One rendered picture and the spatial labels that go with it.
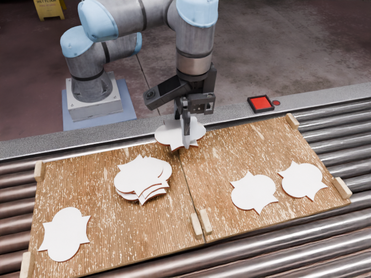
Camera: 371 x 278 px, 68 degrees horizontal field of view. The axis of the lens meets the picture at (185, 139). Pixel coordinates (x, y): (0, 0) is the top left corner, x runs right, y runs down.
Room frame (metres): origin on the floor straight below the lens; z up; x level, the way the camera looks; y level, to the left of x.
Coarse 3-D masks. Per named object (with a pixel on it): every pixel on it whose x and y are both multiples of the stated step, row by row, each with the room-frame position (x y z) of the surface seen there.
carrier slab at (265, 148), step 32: (224, 128) 0.64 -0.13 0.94; (256, 128) 0.64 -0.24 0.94; (288, 128) 0.64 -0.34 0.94; (192, 160) 0.51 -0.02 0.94; (224, 160) 0.51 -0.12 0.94; (256, 160) 0.51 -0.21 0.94; (288, 160) 0.51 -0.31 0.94; (320, 160) 0.51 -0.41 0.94; (192, 192) 0.39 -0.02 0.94; (224, 192) 0.39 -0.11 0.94; (320, 192) 0.39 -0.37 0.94; (224, 224) 0.30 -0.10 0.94; (256, 224) 0.30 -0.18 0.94
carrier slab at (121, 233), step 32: (64, 160) 0.51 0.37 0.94; (96, 160) 0.51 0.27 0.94; (128, 160) 0.51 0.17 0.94; (64, 192) 0.39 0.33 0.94; (96, 192) 0.39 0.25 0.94; (32, 224) 0.30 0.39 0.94; (96, 224) 0.30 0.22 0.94; (128, 224) 0.30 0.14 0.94; (160, 224) 0.30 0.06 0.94; (96, 256) 0.22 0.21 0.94; (128, 256) 0.22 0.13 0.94
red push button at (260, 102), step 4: (252, 100) 0.79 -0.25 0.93; (256, 100) 0.79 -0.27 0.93; (260, 100) 0.79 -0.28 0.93; (264, 100) 0.79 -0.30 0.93; (256, 104) 0.77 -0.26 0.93; (260, 104) 0.77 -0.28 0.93; (264, 104) 0.77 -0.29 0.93; (268, 104) 0.77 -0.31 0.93; (256, 108) 0.75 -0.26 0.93; (260, 108) 0.75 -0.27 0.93
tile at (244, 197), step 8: (248, 176) 0.44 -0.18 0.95; (256, 176) 0.44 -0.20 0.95; (264, 176) 0.44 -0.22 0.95; (232, 184) 0.41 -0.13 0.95; (240, 184) 0.41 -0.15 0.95; (248, 184) 0.41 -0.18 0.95; (256, 184) 0.41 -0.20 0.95; (264, 184) 0.41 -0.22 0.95; (272, 184) 0.41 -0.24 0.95; (232, 192) 0.39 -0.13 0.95; (240, 192) 0.39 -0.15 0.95; (248, 192) 0.39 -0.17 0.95; (256, 192) 0.39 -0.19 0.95; (264, 192) 0.39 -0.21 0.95; (272, 192) 0.39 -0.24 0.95; (232, 200) 0.36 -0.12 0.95; (240, 200) 0.36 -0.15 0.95; (248, 200) 0.36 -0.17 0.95; (256, 200) 0.36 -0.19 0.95; (264, 200) 0.36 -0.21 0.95; (272, 200) 0.36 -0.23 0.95; (240, 208) 0.34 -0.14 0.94; (248, 208) 0.34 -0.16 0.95; (256, 208) 0.34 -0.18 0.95
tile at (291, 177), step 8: (288, 168) 0.47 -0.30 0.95; (296, 168) 0.47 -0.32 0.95; (304, 168) 0.47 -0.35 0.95; (312, 168) 0.47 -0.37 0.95; (280, 176) 0.45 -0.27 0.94; (288, 176) 0.44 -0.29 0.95; (296, 176) 0.44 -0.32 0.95; (304, 176) 0.44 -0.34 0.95; (312, 176) 0.44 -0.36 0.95; (320, 176) 0.44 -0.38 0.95; (288, 184) 0.41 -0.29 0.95; (296, 184) 0.41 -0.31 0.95; (304, 184) 0.41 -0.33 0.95; (312, 184) 0.41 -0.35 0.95; (320, 184) 0.41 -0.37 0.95; (288, 192) 0.39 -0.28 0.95; (296, 192) 0.39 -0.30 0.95; (304, 192) 0.39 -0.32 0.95; (312, 192) 0.39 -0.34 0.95; (312, 200) 0.36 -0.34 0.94
